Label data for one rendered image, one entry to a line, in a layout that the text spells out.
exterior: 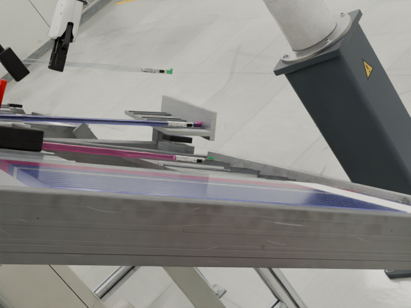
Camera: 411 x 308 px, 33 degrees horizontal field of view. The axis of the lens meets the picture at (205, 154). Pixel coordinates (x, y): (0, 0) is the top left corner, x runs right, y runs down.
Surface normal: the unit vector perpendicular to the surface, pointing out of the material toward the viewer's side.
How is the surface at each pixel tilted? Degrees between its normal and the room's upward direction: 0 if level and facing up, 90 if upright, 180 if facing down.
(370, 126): 90
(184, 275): 90
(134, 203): 90
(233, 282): 0
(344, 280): 0
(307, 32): 90
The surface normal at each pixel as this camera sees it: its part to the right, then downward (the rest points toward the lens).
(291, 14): -0.26, 0.58
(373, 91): 0.73, -0.19
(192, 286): 0.38, 0.18
